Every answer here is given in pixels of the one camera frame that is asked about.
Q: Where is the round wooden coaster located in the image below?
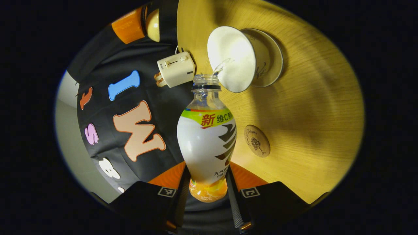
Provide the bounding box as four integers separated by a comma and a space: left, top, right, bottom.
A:
244, 125, 271, 158

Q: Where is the cream toaster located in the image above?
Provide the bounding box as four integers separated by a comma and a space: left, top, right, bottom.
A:
157, 51, 196, 88

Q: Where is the cream teacup lid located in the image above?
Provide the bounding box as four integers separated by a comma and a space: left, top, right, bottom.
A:
145, 9, 160, 43

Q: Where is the clear water bottle white label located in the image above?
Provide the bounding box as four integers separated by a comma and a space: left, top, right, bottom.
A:
177, 74, 237, 203

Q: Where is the cream ceramic teacup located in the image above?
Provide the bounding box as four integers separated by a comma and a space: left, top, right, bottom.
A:
207, 26, 271, 93

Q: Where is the cream ceramic saucer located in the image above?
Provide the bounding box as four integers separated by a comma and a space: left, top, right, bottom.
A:
242, 28, 284, 88

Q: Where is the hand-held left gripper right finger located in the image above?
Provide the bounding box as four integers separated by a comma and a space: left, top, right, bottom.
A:
227, 162, 311, 230

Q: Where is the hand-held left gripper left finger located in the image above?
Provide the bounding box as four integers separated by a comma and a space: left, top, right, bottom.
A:
109, 162, 190, 229

